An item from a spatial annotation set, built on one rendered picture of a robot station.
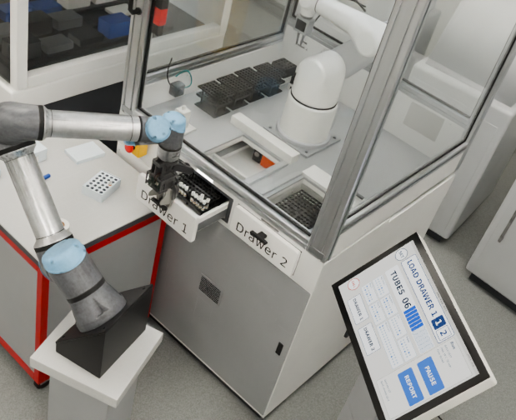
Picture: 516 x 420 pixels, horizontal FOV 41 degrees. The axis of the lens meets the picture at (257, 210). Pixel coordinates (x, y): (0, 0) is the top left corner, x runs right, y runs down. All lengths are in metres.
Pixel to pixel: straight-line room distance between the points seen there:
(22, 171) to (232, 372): 1.29
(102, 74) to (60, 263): 1.34
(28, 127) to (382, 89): 0.94
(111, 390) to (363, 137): 0.99
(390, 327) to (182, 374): 1.28
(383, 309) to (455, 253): 2.16
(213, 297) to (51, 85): 1.07
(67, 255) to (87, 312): 0.17
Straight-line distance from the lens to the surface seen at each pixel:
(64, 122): 1.95
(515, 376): 3.68
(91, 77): 3.06
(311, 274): 2.32
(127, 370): 2.08
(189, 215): 2.33
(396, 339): 1.97
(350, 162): 2.05
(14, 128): 1.94
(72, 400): 2.21
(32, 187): 2.06
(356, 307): 2.08
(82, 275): 1.94
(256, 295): 2.55
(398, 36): 1.86
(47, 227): 2.07
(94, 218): 2.51
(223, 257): 2.59
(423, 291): 2.00
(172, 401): 2.96
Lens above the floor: 2.42
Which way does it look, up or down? 38 degrees down
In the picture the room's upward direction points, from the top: 16 degrees clockwise
